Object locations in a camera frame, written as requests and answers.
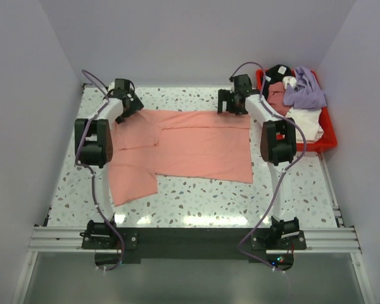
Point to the red plastic bin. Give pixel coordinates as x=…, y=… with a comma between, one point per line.
x=327, y=141

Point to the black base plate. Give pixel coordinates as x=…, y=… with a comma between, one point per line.
x=274, y=246

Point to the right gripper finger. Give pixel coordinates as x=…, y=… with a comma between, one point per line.
x=220, y=106
x=225, y=95

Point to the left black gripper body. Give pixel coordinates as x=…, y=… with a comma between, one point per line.
x=135, y=106

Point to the lavender t shirt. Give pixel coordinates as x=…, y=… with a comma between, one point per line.
x=306, y=94

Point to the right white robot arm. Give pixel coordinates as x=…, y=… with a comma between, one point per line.
x=277, y=149

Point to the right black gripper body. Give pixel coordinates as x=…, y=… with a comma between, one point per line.
x=235, y=109

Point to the dusty rose t shirt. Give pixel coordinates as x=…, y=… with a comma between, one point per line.
x=276, y=98

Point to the black t shirt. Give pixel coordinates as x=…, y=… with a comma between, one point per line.
x=274, y=75

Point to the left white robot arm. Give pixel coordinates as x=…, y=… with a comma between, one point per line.
x=93, y=143

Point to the salmon pink t shirt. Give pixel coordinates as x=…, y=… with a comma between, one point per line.
x=202, y=144

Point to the white t shirt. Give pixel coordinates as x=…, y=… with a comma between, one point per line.
x=307, y=120

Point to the aluminium frame rail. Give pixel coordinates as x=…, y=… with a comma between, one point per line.
x=68, y=239

